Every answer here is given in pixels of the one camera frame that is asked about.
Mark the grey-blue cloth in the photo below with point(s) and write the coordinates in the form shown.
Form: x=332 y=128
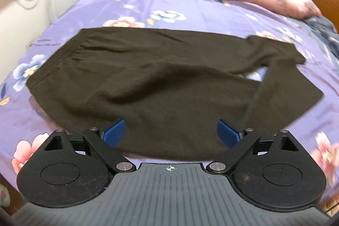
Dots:
x=324 y=30

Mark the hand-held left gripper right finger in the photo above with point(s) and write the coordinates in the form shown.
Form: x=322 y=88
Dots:
x=227 y=133

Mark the dark brown pants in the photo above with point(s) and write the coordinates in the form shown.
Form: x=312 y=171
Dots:
x=159 y=83

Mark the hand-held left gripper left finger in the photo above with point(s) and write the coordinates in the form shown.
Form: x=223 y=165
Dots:
x=114 y=132

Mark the purple floral bed sheet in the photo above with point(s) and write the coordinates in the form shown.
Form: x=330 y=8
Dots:
x=201 y=14

